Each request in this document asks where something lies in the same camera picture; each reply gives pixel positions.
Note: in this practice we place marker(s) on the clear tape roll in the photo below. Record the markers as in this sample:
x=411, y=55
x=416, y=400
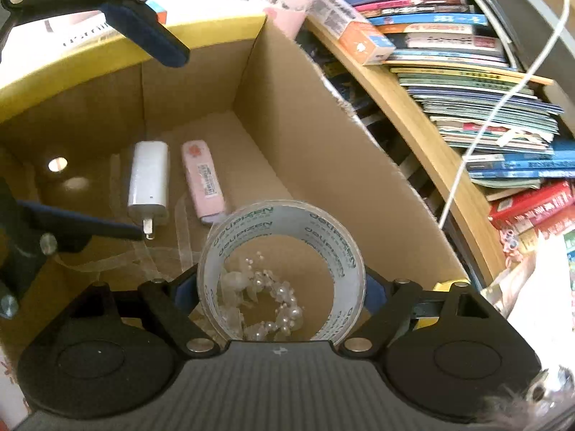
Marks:
x=341, y=251

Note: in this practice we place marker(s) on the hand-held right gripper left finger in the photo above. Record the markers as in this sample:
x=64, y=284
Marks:
x=186, y=292

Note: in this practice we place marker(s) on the wooden bookshelf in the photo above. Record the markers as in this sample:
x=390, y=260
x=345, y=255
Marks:
x=404, y=112

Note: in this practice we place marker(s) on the white charger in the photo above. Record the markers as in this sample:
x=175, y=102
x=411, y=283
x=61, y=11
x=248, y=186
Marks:
x=148, y=179

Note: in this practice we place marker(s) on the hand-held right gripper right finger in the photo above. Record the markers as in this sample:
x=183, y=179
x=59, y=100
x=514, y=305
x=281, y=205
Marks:
x=375, y=292

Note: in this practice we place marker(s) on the small orange white box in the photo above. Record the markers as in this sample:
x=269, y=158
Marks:
x=359, y=38

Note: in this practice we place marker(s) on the pink utility knife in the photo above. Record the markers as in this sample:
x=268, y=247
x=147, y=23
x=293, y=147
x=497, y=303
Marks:
x=202, y=179

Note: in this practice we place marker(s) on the row of books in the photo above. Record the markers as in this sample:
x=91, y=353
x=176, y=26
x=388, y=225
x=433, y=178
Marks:
x=449, y=45

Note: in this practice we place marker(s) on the pearl ribbon hair accessory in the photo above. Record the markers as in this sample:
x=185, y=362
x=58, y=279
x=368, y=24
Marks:
x=283, y=296

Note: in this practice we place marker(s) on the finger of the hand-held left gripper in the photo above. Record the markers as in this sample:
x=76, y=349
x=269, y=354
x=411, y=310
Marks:
x=90, y=226
x=143, y=31

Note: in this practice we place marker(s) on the yellow cardboard box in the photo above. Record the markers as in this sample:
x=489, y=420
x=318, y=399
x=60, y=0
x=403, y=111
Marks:
x=287, y=112

